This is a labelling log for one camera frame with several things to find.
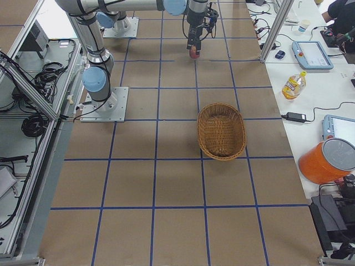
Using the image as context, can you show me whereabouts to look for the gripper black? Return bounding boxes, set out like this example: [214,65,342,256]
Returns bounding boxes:
[186,0,208,53]

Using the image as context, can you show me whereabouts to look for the red yellow apple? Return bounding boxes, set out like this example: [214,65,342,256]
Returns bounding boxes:
[189,45,200,59]

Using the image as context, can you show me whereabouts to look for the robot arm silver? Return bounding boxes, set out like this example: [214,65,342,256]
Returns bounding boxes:
[97,1,219,59]
[56,1,190,111]

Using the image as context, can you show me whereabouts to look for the wicker basket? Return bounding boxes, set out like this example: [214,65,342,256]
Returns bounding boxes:
[197,103,246,161]

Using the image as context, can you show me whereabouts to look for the orange juice bottle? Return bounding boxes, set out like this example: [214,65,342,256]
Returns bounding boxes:
[282,70,307,100]

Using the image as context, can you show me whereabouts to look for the paper cup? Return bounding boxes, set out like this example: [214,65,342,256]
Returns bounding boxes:
[298,19,311,34]

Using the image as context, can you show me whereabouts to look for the blue teach pendant far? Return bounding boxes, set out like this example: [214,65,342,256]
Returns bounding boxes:
[291,41,333,70]

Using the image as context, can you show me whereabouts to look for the blue teach pendant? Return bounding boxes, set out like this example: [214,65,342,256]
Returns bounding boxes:
[291,41,333,70]
[322,115,355,145]

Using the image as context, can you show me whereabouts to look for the black power adapter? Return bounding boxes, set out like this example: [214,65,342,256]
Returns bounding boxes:
[281,112,307,123]

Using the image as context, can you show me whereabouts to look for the person in black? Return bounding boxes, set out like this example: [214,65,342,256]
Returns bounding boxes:
[322,0,355,39]

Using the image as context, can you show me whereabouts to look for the grey control box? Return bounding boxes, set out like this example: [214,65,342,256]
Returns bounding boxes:
[16,20,49,59]

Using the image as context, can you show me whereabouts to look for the blue teach pendant near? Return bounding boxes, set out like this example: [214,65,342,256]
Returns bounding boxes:
[322,115,355,145]

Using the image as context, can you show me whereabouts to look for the orange bucket grey lid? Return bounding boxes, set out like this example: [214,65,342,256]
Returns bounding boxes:
[298,138,354,185]

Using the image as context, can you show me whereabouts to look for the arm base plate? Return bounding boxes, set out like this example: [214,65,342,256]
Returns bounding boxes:
[80,87,129,122]
[103,17,139,39]

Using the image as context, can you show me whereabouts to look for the aluminium frame post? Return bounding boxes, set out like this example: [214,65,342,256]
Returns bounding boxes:
[260,0,294,63]

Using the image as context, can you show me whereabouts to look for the coiled black cables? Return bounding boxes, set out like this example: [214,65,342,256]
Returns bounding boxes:
[21,112,47,138]

